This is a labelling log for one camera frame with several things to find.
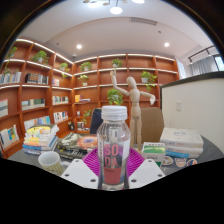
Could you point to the dark magazine stack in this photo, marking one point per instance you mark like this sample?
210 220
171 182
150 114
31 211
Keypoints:
78 145

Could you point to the white wall switch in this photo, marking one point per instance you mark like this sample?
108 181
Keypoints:
178 106

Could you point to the wooden shelf unit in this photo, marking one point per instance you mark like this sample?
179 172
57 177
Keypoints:
43 96

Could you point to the grey curtain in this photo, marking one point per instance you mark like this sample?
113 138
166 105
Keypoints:
203 66

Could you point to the round sticker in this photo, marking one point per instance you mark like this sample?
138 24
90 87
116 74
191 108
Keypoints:
180 162
168 161
192 162

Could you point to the tan chair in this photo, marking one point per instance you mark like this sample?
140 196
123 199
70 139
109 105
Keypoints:
153 123

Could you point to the window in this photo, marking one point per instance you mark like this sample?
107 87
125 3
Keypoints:
220 62

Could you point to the yellow striped cartoon mug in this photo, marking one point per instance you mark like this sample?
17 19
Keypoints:
50 163

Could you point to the clear plastic water bottle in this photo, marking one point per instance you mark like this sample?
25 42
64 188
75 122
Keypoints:
114 150

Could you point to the blue book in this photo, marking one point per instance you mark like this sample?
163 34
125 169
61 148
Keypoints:
181 154

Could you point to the dark blue chair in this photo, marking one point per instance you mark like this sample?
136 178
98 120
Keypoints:
96 121

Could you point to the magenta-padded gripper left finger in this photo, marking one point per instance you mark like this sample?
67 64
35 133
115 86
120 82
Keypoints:
80 173

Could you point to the recessed ceiling light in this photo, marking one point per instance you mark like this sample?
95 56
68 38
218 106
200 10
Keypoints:
166 44
79 46

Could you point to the branched ceiling lamp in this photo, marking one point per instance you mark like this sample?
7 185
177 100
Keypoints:
116 10

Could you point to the thick white book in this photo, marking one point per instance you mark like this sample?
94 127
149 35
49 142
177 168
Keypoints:
181 136

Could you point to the black overhead rail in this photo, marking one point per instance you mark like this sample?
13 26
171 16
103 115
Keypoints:
200 51

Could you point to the ceiling air vent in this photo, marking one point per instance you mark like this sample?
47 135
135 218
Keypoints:
143 20

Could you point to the small green white box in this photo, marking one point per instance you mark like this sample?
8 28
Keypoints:
154 151

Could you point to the wooden artist mannequin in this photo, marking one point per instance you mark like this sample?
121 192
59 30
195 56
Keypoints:
135 100

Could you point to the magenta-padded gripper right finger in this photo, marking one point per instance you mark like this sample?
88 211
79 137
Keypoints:
146 171

